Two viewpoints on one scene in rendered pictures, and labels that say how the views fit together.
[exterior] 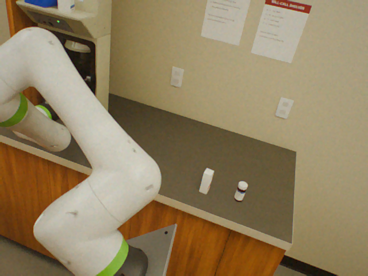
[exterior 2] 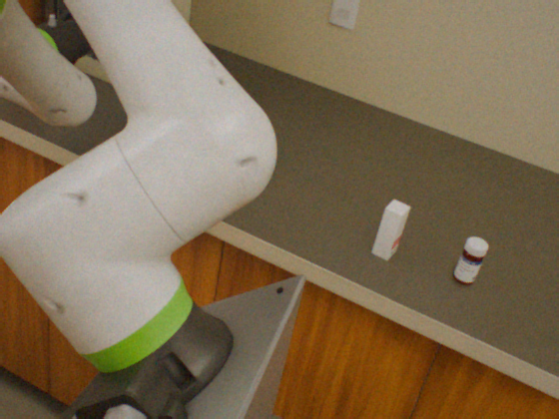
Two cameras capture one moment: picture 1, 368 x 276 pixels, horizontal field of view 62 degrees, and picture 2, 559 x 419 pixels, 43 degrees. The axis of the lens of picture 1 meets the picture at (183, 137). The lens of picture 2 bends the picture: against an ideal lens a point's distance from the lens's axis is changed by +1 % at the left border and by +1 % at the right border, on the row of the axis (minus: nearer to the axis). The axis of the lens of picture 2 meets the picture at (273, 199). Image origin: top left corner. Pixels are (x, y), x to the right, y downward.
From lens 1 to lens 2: 0.14 m
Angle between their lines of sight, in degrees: 7
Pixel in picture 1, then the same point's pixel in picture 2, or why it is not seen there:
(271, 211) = (541, 315)
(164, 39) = not seen: outside the picture
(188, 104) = (368, 72)
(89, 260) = (105, 308)
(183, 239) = (326, 362)
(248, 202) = (487, 289)
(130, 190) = (205, 160)
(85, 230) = (101, 238)
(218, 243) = (407, 378)
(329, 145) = not seen: outside the picture
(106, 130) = (164, 32)
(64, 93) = not seen: outside the picture
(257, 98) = (534, 60)
